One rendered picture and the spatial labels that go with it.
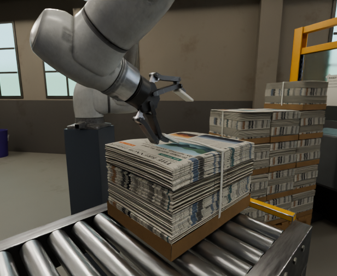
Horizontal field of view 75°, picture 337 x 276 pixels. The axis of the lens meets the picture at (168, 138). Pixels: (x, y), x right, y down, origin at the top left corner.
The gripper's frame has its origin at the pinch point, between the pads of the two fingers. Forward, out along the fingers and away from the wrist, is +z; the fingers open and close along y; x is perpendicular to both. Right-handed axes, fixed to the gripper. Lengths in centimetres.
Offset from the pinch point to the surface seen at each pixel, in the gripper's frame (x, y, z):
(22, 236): -20, 45, -22
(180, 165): 14.6, 13.9, -10.7
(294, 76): -34, -120, 175
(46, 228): -20.4, 42.4, -16.9
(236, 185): 13.9, 13.0, 18.3
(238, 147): 14.7, 2.8, 11.4
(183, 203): 14.4, 21.5, -5.2
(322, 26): -13, -155, 150
